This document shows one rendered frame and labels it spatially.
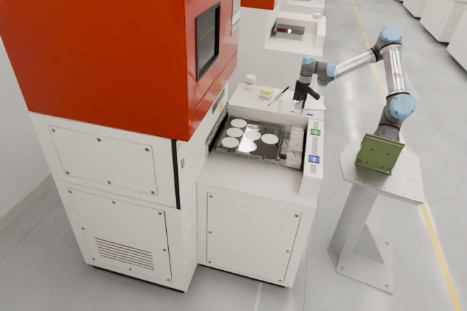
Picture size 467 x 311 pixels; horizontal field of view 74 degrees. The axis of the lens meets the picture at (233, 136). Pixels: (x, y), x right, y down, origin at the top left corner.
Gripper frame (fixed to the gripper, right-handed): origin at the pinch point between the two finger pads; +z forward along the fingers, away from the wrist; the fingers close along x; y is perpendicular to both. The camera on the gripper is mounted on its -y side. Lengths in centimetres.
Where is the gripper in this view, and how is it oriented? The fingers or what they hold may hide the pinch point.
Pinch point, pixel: (302, 111)
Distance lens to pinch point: 201.8
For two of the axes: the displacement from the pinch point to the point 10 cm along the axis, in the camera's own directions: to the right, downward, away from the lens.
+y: -9.7, -1.8, 1.7
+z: -0.6, 8.5, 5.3
